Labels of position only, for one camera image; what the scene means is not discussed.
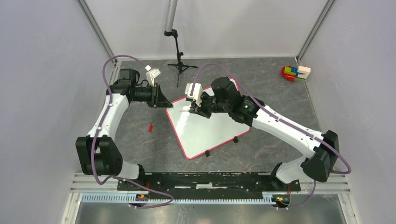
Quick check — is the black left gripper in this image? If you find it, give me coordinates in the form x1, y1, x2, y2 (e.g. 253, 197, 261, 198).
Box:
132, 83, 173, 108

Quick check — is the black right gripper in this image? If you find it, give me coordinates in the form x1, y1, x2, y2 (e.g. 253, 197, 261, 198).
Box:
190, 91, 231, 119

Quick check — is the pink-framed whiteboard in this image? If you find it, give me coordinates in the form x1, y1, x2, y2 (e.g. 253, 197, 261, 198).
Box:
166, 94, 251, 159

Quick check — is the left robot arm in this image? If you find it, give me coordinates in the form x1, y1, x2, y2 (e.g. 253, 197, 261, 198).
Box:
75, 66, 173, 190

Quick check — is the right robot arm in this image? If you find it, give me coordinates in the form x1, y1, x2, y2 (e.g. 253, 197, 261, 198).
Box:
185, 77, 339, 190

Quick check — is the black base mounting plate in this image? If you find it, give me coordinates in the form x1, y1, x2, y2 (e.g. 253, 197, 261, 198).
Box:
117, 171, 301, 200

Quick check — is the grey metal pole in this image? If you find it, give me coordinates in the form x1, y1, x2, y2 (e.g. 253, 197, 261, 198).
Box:
164, 0, 178, 36

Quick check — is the colourful toy block stack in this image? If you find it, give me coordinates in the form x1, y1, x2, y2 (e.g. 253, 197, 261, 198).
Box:
281, 66, 311, 82

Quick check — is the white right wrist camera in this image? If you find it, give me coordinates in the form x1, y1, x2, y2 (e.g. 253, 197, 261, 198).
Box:
185, 83, 203, 106

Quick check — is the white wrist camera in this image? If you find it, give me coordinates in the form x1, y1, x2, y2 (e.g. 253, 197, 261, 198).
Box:
145, 65, 161, 86
185, 83, 203, 106

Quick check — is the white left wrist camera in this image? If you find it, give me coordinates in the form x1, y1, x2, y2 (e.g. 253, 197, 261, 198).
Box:
145, 65, 161, 86

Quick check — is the black camera tripod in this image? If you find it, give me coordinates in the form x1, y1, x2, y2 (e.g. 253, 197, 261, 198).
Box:
166, 29, 198, 87

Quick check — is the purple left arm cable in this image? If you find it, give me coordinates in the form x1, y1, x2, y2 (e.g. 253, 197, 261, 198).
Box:
91, 55, 175, 210

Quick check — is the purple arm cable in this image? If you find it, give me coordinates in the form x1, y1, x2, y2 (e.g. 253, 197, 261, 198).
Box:
91, 55, 175, 210
189, 63, 353, 211

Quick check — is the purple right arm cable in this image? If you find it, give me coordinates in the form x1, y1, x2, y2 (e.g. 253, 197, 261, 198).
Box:
189, 63, 353, 211

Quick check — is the blue slotted cable duct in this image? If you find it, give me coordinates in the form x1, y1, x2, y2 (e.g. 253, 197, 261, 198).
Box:
81, 192, 291, 205

